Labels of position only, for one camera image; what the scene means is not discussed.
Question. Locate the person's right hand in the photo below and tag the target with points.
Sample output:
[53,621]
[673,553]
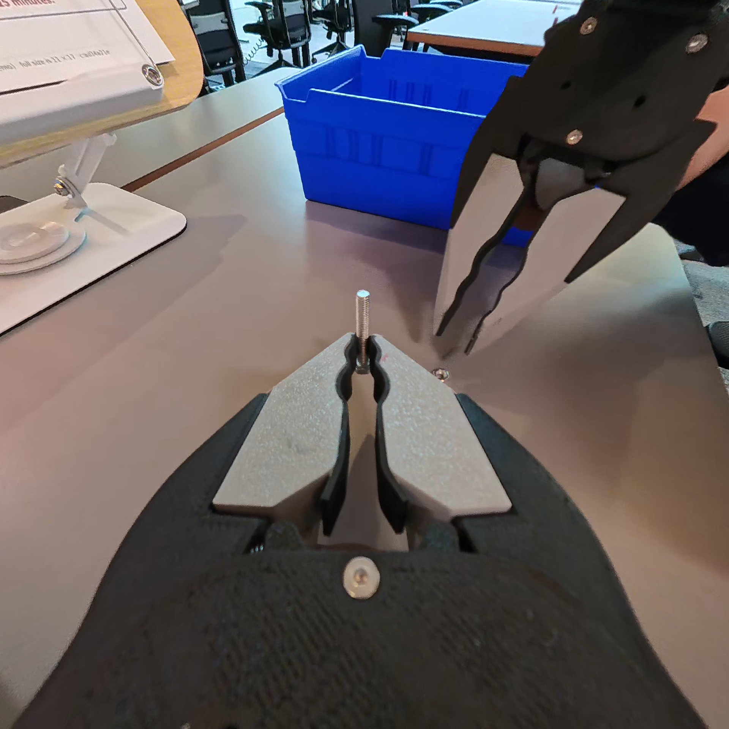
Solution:
[715,148]

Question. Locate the white metal stand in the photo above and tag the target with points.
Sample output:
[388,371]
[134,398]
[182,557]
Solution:
[114,228]

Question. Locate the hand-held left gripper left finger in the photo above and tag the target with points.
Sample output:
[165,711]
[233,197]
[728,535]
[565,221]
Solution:
[290,450]

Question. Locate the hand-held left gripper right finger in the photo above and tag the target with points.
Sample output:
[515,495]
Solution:
[438,450]

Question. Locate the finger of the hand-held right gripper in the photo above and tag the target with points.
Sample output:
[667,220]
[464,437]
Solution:
[569,228]
[478,216]

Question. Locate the blue plastic bin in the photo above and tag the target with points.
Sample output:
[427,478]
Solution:
[370,142]

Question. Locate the wood-edged grey table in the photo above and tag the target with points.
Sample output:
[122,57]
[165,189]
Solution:
[484,28]

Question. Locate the person's right forearm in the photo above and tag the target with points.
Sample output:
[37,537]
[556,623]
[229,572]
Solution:
[695,228]

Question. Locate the instruction sheet board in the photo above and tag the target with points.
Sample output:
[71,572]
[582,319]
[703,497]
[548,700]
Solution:
[68,40]

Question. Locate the silver hex bolt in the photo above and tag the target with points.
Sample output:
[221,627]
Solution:
[363,319]

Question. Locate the black office chair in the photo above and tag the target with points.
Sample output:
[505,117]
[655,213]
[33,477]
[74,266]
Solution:
[282,25]
[333,23]
[396,20]
[219,40]

